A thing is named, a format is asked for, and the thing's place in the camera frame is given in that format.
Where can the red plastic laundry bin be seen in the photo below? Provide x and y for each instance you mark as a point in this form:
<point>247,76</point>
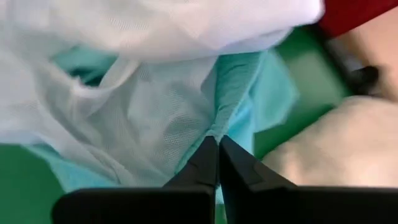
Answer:
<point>348,12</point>

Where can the cream white garment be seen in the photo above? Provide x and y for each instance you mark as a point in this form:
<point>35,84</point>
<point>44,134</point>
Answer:
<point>342,140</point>

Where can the green table mat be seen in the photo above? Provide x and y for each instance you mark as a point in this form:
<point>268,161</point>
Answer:
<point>304,77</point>

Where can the light wooden desk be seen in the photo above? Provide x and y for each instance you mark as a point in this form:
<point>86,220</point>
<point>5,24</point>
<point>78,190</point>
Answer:
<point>373,40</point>

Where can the pale teal white garment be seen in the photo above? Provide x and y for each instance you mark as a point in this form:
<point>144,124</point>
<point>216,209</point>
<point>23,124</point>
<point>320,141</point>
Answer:
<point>124,93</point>

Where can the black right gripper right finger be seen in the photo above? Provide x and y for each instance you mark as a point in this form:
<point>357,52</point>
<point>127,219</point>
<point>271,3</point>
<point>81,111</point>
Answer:
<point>280,205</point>

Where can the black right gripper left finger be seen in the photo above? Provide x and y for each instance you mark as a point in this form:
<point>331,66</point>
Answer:
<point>155,205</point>

